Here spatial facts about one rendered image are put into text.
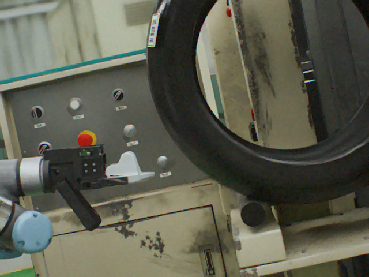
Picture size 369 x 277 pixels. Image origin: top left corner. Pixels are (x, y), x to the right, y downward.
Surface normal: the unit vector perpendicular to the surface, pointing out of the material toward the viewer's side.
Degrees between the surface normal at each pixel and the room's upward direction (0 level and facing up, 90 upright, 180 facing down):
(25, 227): 91
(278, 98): 90
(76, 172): 90
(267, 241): 90
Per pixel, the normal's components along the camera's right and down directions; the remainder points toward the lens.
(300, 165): -0.04, 0.25
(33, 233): 0.55, -0.07
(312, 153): -0.09, -0.11
